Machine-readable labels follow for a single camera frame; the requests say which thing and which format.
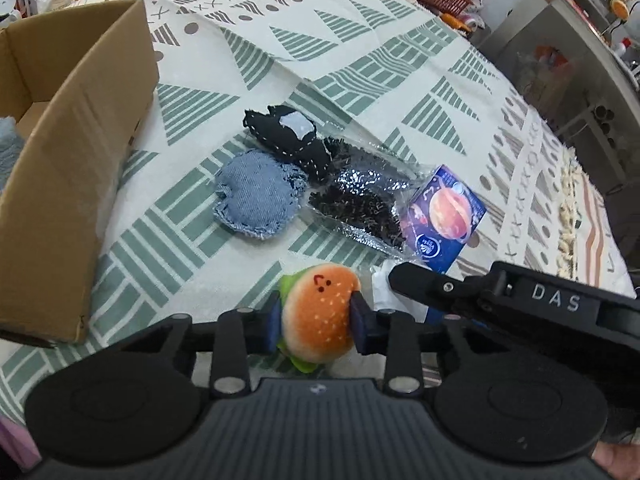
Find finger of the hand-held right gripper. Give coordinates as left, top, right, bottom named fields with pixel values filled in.
left=388, top=260, right=501, bottom=322

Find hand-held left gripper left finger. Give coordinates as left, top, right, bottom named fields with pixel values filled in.
left=118, top=294, right=285, bottom=397

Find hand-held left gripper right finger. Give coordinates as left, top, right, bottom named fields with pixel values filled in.
left=349, top=292, right=475, bottom=395

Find burger plush toy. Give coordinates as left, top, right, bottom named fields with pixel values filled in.
left=277, top=263, right=362, bottom=374

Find brown cardboard box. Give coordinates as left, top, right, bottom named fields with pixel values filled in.
left=0, top=0, right=161, bottom=349

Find person's right forearm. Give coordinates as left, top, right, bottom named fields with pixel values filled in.
left=591, top=441, right=640, bottom=480

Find white plastic wrapper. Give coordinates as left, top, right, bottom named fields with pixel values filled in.
left=371, top=260, right=432, bottom=322

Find blue planet print packet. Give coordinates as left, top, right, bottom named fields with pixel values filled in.
left=400, top=164, right=489, bottom=274

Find clear bag of black tinsel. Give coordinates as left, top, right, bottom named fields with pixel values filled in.
left=307, top=135, right=432, bottom=264

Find blue denim apple cushion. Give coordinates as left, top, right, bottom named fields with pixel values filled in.
left=214, top=150, right=309, bottom=240

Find black stitched fabric plush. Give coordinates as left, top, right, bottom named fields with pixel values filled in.
left=243, top=104, right=334, bottom=182

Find grey metal counter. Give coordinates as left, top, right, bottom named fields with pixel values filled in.
left=477, top=0, right=640, bottom=196

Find pink plastic object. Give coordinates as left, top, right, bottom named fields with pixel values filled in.
left=0, top=416, right=43, bottom=472

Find grey fluffy cloth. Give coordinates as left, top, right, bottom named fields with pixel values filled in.
left=0, top=116, right=28, bottom=197

